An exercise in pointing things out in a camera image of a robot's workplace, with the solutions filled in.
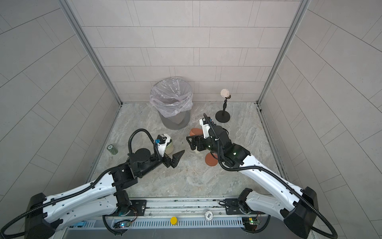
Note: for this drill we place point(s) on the aluminium corner profile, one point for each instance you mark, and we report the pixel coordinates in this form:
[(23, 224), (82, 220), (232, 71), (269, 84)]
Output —
[(286, 43), (69, 14)]

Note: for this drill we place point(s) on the yellow round button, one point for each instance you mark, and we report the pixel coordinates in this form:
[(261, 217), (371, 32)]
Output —
[(174, 221)]

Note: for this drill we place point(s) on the black microphone stand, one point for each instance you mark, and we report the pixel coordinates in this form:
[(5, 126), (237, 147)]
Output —
[(223, 116)]

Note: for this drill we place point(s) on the aluminium corner profile left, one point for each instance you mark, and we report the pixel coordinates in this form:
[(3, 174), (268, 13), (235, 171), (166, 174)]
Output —
[(69, 14)]

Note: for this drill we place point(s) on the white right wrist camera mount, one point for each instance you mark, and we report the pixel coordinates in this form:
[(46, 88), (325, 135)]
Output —
[(206, 123)]

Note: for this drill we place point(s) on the aluminium rail frame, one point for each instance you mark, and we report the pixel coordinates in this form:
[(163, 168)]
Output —
[(190, 212)]

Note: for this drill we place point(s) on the metal mesh waste bin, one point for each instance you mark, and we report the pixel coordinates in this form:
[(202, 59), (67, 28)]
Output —
[(177, 122)]

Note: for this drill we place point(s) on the left circuit board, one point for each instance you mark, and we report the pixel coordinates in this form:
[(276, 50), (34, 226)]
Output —
[(123, 224)]

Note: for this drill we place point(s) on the red lidded rice jar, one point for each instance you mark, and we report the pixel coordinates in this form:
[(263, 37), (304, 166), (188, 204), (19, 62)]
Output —
[(194, 151)]

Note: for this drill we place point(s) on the clear plastic bin liner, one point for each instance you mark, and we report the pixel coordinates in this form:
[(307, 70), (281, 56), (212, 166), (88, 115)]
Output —
[(171, 96)]

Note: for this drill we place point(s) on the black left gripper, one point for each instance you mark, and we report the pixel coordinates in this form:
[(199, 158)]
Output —
[(173, 162)]

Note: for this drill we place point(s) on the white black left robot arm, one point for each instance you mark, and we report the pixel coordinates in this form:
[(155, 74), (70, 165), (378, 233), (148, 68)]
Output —
[(102, 197)]

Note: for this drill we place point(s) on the circuit board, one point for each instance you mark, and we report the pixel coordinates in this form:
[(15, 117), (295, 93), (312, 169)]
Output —
[(123, 224), (251, 224)]

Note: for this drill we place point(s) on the red jar lid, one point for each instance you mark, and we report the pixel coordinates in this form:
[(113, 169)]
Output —
[(196, 131), (211, 159)]

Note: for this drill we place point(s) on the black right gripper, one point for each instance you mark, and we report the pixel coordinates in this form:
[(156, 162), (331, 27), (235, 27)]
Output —
[(196, 138)]

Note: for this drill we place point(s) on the small green can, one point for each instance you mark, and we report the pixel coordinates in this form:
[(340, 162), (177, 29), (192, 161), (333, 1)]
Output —
[(112, 149)]

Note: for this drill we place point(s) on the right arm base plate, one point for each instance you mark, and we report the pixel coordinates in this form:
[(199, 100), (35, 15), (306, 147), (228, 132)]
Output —
[(235, 206)]

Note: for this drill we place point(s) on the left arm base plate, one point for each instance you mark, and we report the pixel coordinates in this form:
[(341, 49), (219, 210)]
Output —
[(137, 208)]

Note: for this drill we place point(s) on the aluminium corner profile right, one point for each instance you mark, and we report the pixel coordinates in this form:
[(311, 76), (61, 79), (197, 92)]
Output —
[(286, 43)]

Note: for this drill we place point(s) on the right circuit board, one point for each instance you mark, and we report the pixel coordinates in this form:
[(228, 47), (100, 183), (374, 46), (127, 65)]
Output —
[(251, 224)]

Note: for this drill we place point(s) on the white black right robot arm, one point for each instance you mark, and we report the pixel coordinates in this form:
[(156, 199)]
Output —
[(296, 207)]

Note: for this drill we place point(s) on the green lidded rice jar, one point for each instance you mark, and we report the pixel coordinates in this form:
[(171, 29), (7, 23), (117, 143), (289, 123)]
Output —
[(169, 148)]

